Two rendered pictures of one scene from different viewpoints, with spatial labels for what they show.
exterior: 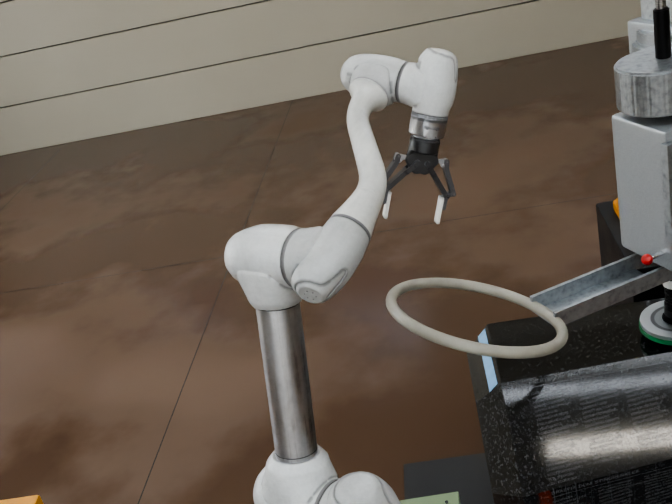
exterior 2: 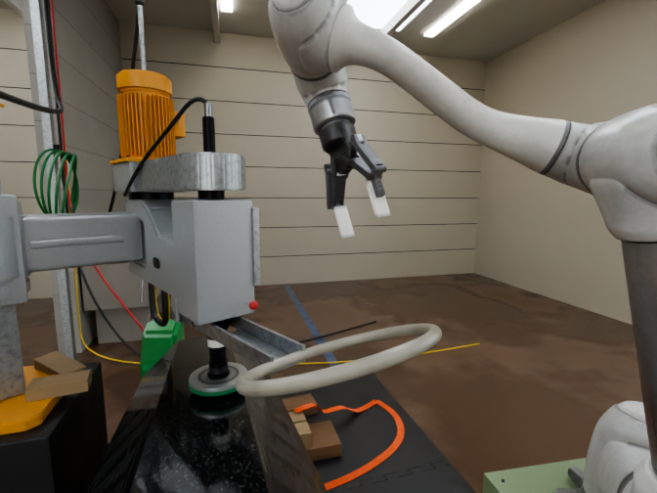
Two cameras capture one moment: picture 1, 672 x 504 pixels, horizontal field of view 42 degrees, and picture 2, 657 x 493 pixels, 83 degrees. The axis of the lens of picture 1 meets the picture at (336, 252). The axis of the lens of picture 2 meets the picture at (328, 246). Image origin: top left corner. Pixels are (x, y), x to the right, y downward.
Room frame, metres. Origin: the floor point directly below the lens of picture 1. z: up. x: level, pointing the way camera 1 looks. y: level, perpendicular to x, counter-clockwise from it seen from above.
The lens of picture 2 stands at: (2.38, 0.42, 1.57)
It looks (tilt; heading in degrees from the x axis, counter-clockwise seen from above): 8 degrees down; 245
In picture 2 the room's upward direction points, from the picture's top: straight up
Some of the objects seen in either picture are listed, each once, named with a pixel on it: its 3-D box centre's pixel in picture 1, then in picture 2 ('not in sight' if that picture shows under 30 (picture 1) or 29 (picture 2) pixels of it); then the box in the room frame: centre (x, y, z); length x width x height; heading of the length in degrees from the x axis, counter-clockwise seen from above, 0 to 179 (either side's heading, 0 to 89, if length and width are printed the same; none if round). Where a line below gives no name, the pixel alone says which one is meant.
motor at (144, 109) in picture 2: not in sight; (150, 121); (2.36, -1.59, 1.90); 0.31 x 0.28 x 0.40; 17
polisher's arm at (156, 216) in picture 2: not in sight; (178, 251); (2.29, -1.33, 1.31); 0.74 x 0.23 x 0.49; 107
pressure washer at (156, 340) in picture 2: not in sight; (162, 339); (2.36, -2.60, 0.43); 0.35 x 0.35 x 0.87; 66
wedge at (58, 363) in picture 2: not in sight; (60, 363); (2.79, -1.52, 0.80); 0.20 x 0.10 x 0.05; 132
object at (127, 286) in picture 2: not in sight; (134, 290); (2.63, -4.39, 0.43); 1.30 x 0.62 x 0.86; 79
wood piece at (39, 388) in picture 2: not in sight; (60, 384); (2.75, -1.29, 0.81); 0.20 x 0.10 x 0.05; 179
